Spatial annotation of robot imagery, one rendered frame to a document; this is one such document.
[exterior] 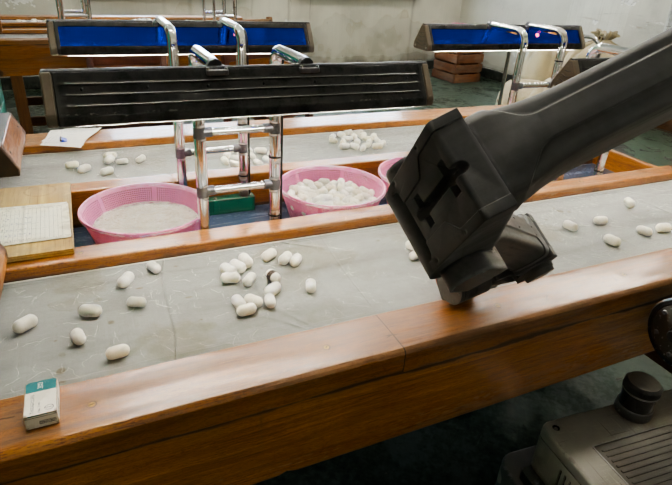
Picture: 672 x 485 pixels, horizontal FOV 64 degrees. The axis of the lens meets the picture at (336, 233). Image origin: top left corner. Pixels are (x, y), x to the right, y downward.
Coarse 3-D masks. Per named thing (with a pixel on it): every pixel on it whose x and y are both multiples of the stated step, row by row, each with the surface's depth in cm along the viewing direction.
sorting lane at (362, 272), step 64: (640, 192) 149; (192, 256) 104; (256, 256) 106; (320, 256) 107; (384, 256) 109; (576, 256) 114; (0, 320) 84; (64, 320) 85; (128, 320) 86; (192, 320) 87; (256, 320) 88; (320, 320) 89; (0, 384) 72; (64, 384) 73
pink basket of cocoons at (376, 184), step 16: (288, 176) 139; (304, 176) 143; (320, 176) 145; (336, 176) 146; (368, 176) 142; (384, 192) 131; (288, 208) 131; (304, 208) 125; (320, 208) 123; (336, 208) 122; (352, 208) 123
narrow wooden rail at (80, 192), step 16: (320, 160) 150; (336, 160) 151; (352, 160) 151; (368, 160) 152; (384, 160) 154; (592, 160) 190; (144, 176) 132; (160, 176) 133; (176, 176) 134; (192, 176) 134; (208, 176) 135; (224, 176) 136; (256, 176) 139; (352, 176) 151; (80, 192) 123; (96, 192) 124; (128, 192) 127; (144, 192) 129; (256, 192) 141; (80, 224) 126
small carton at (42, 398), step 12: (36, 384) 66; (48, 384) 66; (24, 396) 64; (36, 396) 64; (48, 396) 65; (24, 408) 63; (36, 408) 63; (48, 408) 63; (24, 420) 62; (36, 420) 62; (48, 420) 63
